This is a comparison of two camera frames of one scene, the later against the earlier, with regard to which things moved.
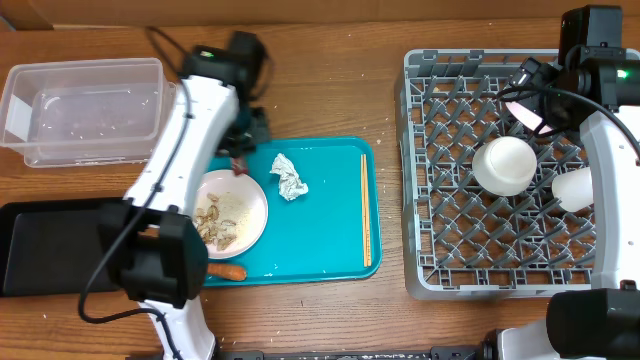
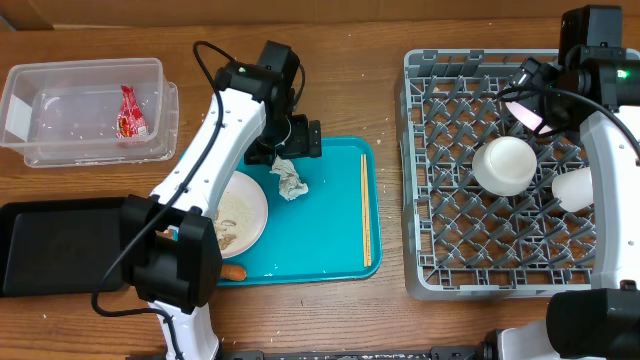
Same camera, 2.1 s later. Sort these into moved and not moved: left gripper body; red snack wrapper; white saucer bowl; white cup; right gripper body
Moved: red snack wrapper; left gripper body
Not moved: white cup; right gripper body; white saucer bowl
